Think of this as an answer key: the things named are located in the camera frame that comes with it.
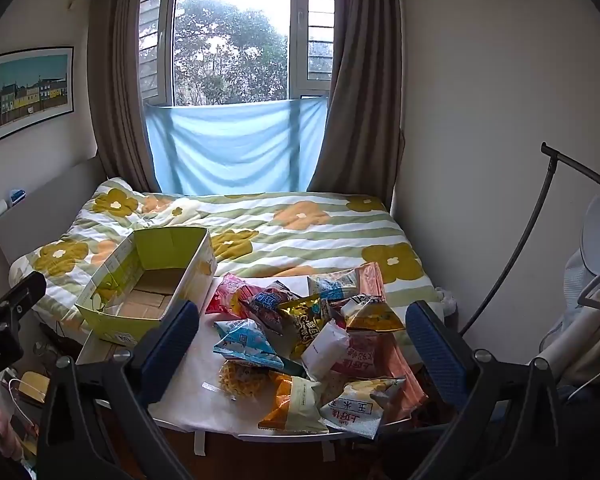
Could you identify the brown curtain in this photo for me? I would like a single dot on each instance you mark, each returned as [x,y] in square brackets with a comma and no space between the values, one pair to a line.
[117,85]
[362,100]

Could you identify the yellow small item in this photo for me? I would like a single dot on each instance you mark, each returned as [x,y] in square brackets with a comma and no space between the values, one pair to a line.
[32,386]

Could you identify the white yellow corn snack packet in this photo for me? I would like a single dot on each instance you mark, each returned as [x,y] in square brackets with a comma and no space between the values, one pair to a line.
[360,405]

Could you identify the large yellow-green snack bag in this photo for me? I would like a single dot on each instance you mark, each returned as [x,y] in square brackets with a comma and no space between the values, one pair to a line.
[177,250]

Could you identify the white crumpled cloth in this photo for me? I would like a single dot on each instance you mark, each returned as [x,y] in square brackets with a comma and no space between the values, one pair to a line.
[447,301]

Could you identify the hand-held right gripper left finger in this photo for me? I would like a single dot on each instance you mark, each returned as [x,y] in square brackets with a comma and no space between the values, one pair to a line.
[172,345]

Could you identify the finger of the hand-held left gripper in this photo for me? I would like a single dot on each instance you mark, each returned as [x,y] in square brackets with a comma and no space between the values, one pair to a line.
[22,294]

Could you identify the large pink white snack packet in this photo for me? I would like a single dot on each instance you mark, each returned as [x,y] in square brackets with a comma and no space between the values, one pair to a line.
[370,355]

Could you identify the yellow black snack packet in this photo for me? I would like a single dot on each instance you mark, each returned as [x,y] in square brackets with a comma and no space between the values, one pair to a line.
[302,327]

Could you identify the light blue cloth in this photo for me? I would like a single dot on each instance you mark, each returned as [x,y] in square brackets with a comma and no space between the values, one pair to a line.
[235,150]

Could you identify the light blue triangular snack packet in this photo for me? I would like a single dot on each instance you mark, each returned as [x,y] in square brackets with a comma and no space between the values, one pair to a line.
[245,342]

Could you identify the floral striped blanket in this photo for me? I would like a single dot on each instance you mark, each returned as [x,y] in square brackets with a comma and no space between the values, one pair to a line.
[290,240]

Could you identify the small white snack packet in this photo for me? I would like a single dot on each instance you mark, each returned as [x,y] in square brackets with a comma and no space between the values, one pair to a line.
[325,347]

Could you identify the dark blue label snack packet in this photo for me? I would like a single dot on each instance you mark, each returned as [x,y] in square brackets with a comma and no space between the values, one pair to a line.
[267,305]

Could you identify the orange patterned towel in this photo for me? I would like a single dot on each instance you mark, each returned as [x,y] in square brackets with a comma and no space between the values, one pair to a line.
[372,277]

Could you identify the window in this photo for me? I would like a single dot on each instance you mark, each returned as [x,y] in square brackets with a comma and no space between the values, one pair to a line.
[230,45]

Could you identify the orange white snack packet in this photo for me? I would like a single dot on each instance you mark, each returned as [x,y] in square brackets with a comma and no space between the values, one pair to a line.
[295,402]

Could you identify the clear noodle snack packet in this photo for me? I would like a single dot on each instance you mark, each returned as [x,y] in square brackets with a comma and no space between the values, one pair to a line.
[240,380]

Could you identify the framed wall poster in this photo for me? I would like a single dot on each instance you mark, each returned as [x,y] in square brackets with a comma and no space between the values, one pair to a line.
[32,92]

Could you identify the cream blue snack packet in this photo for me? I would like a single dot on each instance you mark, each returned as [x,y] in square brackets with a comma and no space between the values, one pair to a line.
[335,285]

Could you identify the blue white small item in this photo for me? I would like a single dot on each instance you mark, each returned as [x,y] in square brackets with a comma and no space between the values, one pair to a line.
[16,197]

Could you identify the grey headboard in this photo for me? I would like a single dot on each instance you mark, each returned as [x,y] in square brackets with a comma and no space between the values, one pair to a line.
[45,210]

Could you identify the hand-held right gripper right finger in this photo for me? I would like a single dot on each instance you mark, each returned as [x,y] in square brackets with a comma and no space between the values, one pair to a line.
[435,350]

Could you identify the yellow white top snack packet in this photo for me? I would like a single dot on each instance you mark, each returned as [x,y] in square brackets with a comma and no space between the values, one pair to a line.
[375,320]

